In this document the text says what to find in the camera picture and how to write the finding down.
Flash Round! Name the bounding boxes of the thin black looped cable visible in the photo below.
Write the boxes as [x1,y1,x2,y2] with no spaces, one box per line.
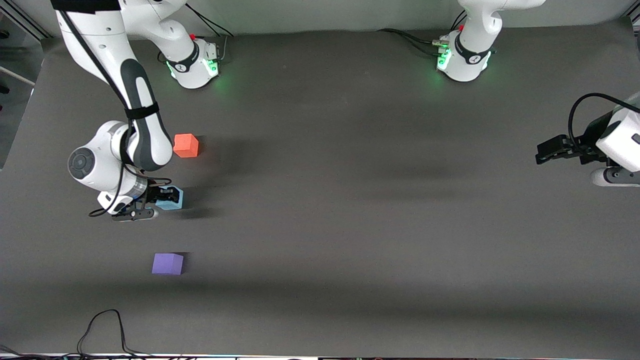
[77,309,151,357]

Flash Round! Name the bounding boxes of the black left arm base cables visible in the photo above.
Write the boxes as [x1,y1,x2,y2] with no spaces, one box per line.
[377,10,469,57]

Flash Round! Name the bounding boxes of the orange foam block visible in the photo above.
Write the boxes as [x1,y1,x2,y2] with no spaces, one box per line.
[173,133,200,159]

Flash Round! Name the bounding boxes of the black arm base cables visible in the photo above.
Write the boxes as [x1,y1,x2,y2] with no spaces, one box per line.
[186,5,237,64]
[377,10,469,57]

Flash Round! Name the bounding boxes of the dark grey table mat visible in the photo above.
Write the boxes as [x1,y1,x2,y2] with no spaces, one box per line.
[0,17,640,357]

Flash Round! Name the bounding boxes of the aluminium frame rail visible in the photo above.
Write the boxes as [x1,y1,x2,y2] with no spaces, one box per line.
[5,0,51,40]

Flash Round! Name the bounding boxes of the black right arm base cables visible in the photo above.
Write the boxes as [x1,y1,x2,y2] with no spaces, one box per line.
[186,5,237,64]

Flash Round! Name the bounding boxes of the light blue foam block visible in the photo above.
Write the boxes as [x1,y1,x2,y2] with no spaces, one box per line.
[155,186,185,211]

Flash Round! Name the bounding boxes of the purple foam block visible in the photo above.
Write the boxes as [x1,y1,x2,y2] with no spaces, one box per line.
[151,253,184,276]

